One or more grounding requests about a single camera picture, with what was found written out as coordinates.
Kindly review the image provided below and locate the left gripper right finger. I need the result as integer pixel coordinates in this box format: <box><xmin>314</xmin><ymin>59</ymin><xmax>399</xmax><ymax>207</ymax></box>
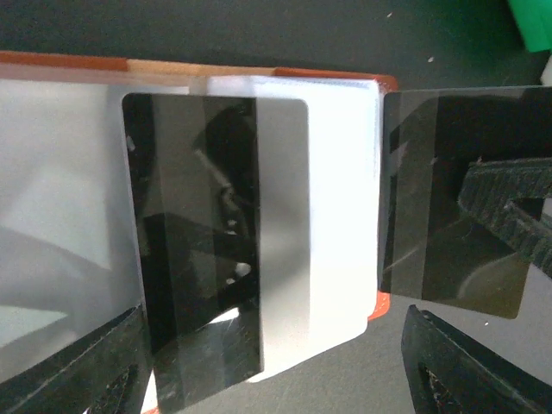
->
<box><xmin>401</xmin><ymin>305</ymin><xmax>551</xmax><ymax>413</ymax></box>

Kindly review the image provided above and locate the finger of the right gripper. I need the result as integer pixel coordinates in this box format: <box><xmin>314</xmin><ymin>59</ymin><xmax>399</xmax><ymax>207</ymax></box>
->
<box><xmin>458</xmin><ymin>158</ymin><xmax>551</xmax><ymax>276</ymax></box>

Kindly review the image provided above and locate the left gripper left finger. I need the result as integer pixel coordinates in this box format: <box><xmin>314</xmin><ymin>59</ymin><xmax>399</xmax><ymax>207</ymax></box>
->
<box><xmin>1</xmin><ymin>306</ymin><xmax>151</xmax><ymax>413</ymax></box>

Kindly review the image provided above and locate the black credit card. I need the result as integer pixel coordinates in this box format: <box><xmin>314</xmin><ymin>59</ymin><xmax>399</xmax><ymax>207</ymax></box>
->
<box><xmin>122</xmin><ymin>92</ymin><xmax>310</xmax><ymax>413</ymax></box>
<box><xmin>379</xmin><ymin>86</ymin><xmax>551</xmax><ymax>319</ymax></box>

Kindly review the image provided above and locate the brown leather card holder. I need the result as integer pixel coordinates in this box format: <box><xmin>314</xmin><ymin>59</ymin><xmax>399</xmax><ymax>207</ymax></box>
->
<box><xmin>0</xmin><ymin>50</ymin><xmax>398</xmax><ymax>414</ymax></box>

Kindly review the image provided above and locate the white bin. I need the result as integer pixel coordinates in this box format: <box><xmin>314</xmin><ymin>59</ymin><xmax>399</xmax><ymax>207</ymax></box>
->
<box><xmin>540</xmin><ymin>55</ymin><xmax>552</xmax><ymax>86</ymax></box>

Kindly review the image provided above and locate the green bin middle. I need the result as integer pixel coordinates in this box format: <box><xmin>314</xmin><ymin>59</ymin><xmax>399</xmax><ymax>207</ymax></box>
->
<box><xmin>508</xmin><ymin>0</ymin><xmax>552</xmax><ymax>53</ymax></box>

